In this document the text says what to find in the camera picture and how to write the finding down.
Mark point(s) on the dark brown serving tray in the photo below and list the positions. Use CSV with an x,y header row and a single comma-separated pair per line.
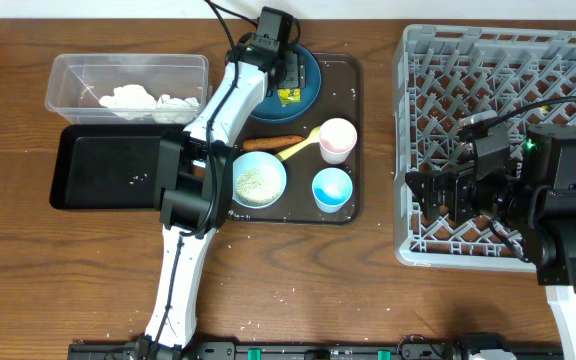
x,y
340,96

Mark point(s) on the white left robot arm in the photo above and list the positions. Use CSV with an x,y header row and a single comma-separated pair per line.
x,y
194,181

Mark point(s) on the orange carrot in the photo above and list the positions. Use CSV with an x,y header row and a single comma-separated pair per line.
x,y
270,143

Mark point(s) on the pink plastic cup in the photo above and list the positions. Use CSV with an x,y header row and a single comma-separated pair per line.
x,y
337,138

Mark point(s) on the clear plastic bin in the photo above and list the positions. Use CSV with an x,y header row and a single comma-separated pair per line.
x,y
78,81

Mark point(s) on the grey dishwasher rack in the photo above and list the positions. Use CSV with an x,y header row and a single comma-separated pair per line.
x,y
442,74

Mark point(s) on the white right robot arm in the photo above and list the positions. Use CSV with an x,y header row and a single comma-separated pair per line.
x,y
538,201

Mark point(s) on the light blue plastic cup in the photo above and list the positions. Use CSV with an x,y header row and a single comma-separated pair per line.
x,y
331,188

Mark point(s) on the yellow plastic spoon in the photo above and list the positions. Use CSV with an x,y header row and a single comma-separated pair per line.
x,y
312,138

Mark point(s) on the white tissue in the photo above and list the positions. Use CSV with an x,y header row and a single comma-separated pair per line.
x,y
133,102

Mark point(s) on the white rice grains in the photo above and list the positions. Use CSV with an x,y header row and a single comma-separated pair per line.
x,y
253,189

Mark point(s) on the yellow snack wrapper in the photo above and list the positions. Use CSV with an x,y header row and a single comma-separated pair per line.
x,y
289,96

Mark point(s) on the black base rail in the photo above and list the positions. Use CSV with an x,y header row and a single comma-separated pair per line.
x,y
411,347

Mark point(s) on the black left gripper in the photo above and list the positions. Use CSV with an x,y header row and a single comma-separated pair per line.
x,y
291,70

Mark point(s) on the black tray bin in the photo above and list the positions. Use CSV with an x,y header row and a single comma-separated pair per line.
x,y
107,167

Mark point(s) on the light blue bowl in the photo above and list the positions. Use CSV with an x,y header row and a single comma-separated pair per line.
x,y
271,168

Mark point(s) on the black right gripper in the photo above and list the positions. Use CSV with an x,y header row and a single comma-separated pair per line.
x,y
450,195

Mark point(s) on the dark blue plate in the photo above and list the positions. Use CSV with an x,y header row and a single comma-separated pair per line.
x,y
272,110

